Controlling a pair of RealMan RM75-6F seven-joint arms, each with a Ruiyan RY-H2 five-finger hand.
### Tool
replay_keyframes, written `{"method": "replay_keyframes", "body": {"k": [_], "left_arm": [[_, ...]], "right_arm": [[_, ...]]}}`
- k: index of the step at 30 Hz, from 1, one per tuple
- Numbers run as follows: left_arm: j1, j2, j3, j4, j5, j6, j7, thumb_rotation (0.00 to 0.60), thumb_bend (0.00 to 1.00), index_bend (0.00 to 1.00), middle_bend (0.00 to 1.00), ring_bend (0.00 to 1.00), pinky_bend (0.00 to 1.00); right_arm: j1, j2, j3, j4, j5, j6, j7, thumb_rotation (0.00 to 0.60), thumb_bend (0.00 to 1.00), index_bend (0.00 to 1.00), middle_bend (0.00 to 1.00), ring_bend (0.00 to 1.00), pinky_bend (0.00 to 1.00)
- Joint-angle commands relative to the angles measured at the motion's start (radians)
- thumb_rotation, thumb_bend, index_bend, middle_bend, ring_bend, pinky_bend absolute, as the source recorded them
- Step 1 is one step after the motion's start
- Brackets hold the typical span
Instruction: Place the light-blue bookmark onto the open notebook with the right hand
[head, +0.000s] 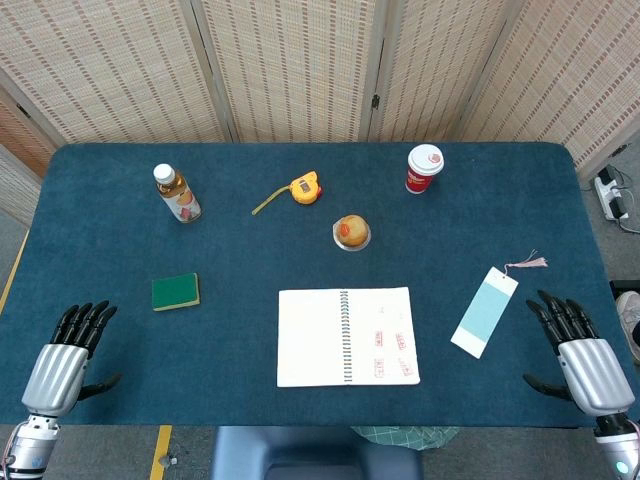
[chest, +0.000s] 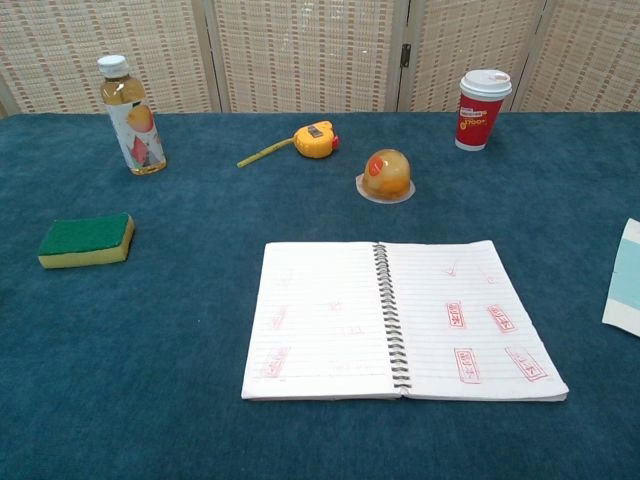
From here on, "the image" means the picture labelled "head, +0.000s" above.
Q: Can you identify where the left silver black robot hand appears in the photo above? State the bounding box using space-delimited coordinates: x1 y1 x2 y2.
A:
21 300 124 417

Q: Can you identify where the red paper cup white lid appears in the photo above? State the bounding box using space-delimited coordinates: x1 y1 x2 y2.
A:
404 143 446 195

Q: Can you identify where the grey pink shoe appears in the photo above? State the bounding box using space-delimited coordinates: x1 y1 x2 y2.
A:
614 290 640 364

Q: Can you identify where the blue white tasselled bookmark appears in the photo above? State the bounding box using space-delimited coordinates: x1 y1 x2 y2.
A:
450 248 550 360

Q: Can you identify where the blue felt table cover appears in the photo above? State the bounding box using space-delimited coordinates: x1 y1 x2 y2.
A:
0 142 640 429

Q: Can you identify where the open white spiral notebook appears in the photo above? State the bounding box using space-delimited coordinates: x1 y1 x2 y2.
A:
276 286 422 389

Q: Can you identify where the tea bottle with white cap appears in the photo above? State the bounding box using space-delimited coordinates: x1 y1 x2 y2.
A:
152 163 204 225

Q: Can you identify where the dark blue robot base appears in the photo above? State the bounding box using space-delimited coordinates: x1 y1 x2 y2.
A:
209 425 425 480

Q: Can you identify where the yellow tape measure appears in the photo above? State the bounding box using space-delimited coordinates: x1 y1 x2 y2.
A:
251 170 325 217

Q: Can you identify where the bun in foil cup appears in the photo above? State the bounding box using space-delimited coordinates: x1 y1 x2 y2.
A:
331 214 373 251

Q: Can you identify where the green checked cloth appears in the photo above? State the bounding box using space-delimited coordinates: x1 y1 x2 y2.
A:
349 425 459 452

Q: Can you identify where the woven bamboo screen panel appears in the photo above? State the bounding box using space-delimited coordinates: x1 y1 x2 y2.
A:
369 0 526 145
459 0 640 174
0 0 236 146
0 69 66 179
0 144 44 229
192 0 389 145

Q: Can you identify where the white power strip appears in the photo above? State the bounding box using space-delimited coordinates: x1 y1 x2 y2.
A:
593 167 630 222

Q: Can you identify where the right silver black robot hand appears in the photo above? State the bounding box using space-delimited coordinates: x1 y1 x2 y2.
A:
522 289 637 417

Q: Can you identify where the green yellow scouring sponge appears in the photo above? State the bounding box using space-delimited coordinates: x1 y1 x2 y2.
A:
151 272 202 313

